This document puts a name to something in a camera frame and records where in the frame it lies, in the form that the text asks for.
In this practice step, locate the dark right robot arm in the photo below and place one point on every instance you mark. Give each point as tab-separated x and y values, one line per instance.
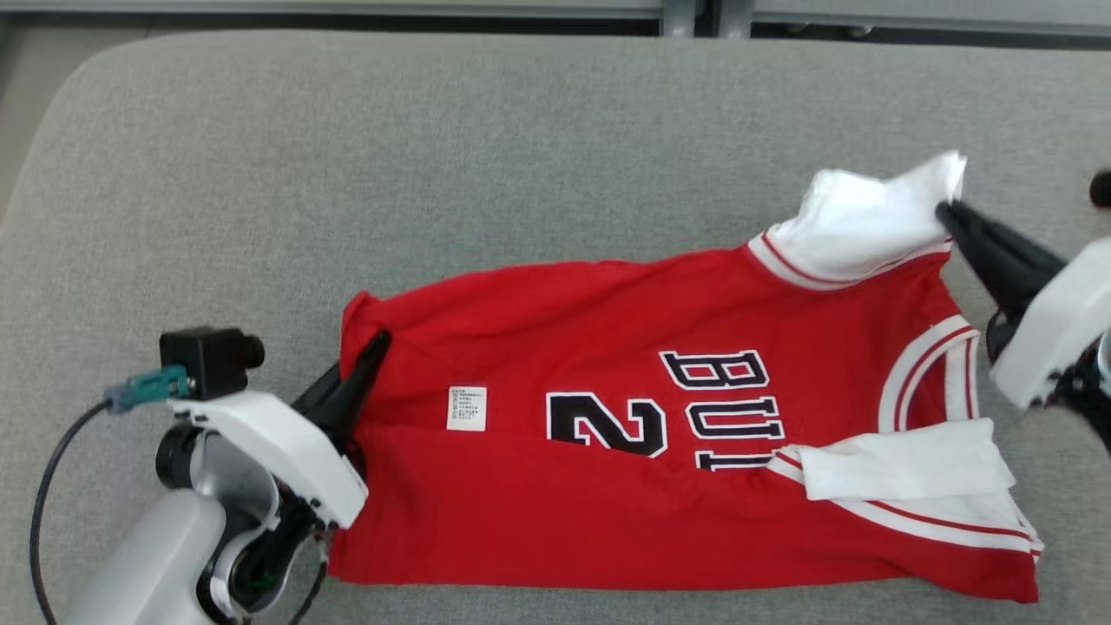
1089	391

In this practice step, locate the grey fabric sofa cushion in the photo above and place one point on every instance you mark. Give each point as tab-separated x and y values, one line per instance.
434	156

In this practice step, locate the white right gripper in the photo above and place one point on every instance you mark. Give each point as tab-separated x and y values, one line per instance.
1059	321

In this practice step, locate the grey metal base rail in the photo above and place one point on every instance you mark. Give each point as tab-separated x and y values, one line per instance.
937	16
330	8

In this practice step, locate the grey metal frame post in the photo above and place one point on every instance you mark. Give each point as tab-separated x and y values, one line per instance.
735	17
679	17

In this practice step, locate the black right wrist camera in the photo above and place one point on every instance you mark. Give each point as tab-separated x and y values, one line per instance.
1102	188

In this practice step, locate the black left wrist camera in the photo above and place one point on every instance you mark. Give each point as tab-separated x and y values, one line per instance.
204	356

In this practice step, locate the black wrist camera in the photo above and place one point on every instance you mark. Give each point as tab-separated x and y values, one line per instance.
1102	188
204	356

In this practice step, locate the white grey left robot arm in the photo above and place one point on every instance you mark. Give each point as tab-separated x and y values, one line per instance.
139	564

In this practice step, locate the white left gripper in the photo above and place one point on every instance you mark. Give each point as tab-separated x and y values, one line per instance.
295	460

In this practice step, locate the red basketball jersey white sleeves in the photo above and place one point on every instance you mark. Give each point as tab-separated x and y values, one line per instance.
608	503

